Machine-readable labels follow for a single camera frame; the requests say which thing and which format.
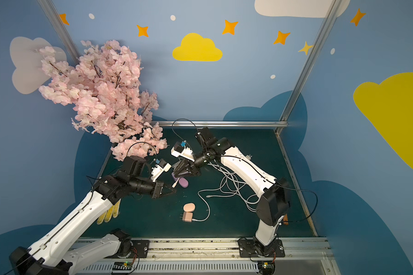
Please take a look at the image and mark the left aluminium frame post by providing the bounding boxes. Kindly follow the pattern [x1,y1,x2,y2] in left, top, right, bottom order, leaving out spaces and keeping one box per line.
[37,0,80,64]

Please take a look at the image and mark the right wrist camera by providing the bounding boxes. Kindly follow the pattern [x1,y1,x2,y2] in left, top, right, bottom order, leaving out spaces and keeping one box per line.
[171,141,195,162]

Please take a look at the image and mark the pink artificial blossom tree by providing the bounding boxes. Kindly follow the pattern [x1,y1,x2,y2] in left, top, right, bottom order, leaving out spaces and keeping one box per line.
[39,40,167,161]

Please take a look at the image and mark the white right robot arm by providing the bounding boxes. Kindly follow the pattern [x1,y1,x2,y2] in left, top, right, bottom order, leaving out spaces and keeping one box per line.
[171,127,290,256]

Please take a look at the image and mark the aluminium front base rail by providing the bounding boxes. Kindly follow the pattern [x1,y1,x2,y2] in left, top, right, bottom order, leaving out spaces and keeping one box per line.
[63,236,341,275]

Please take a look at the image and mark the yellow work glove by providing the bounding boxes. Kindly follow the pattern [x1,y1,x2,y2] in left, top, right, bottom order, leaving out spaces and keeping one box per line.
[96,199,122,225]

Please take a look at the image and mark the pink charger adapter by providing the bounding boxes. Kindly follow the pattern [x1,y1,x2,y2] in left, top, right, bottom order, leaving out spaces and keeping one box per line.
[181,212,193,222]

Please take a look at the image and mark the purple power strip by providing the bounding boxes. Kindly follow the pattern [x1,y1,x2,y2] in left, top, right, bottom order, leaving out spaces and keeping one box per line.
[171,173,179,182]

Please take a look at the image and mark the white coiled cable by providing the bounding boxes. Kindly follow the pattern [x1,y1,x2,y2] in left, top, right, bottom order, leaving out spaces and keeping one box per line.
[208,161,262,213]

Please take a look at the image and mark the orange handled garden fork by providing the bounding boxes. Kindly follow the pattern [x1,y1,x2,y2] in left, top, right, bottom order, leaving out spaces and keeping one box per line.
[282,214,289,225]

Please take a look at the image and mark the white pink charger cable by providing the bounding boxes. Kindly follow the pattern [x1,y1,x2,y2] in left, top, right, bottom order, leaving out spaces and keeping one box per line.
[192,187,238,222]

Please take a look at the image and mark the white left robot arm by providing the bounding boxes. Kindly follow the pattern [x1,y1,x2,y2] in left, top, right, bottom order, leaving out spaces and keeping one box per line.
[9,157,171,275]

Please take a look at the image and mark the aluminium frame post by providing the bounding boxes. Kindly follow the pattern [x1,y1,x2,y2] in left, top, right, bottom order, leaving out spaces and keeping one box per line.
[275,0,344,137]
[37,0,80,64]

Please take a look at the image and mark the purple earbud case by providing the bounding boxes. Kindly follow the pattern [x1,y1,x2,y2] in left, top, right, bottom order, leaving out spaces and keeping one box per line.
[178,178,189,188]

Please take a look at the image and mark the aluminium back frame rail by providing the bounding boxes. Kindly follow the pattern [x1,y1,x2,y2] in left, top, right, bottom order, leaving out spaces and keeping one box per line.
[150,120,288,128]

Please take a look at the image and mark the right aluminium frame post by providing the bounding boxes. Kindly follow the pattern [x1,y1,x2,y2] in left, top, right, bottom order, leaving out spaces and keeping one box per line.
[275,0,344,137]

